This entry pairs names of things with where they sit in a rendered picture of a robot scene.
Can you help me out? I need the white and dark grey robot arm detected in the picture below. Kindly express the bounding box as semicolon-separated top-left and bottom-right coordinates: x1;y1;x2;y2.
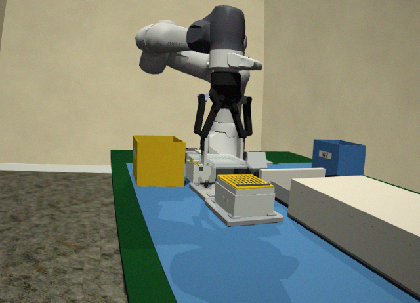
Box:
135;5;263;157

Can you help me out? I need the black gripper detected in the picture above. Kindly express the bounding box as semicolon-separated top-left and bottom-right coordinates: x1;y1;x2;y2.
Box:
194;72;253;165

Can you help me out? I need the blue open-top bin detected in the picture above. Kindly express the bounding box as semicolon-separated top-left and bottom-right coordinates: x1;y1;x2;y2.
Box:
312;139;366;176

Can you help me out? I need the blue bench mat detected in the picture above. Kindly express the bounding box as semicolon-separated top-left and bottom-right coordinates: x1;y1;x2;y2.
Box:
126;163;420;303

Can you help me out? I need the yellow open-top bin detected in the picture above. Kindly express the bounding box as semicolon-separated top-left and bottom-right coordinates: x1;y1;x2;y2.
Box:
133;135;186;187

